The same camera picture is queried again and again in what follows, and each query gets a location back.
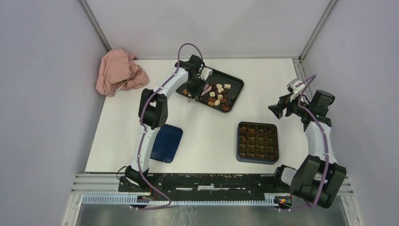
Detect pink cloth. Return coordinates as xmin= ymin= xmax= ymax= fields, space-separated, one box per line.
xmin=96 ymin=48 xmax=150 ymax=97

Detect black chocolate tray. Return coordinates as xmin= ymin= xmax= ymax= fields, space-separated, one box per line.
xmin=175 ymin=63 xmax=245 ymax=113

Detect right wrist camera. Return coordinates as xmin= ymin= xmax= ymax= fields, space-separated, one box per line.
xmin=287 ymin=79 xmax=305 ymax=102

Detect pink cat paw tongs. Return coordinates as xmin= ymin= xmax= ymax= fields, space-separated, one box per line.
xmin=188 ymin=84 xmax=210 ymax=103

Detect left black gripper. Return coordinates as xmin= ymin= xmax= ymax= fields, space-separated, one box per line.
xmin=186 ymin=75 xmax=208 ymax=101

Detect blue tin lid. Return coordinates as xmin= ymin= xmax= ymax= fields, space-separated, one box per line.
xmin=150 ymin=124 xmax=183 ymax=163

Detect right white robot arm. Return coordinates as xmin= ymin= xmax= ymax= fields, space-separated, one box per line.
xmin=268 ymin=90 xmax=346 ymax=209

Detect blue chocolate box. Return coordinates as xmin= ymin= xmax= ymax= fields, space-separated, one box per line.
xmin=236 ymin=121 xmax=279 ymax=165

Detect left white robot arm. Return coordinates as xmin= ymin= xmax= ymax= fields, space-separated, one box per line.
xmin=118 ymin=55 xmax=206 ymax=192

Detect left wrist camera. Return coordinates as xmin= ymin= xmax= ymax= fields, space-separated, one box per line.
xmin=199 ymin=67 xmax=213 ymax=81

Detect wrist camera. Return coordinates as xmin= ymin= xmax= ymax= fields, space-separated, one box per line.
xmin=287 ymin=79 xmax=305 ymax=102
xmin=199 ymin=67 xmax=213 ymax=81

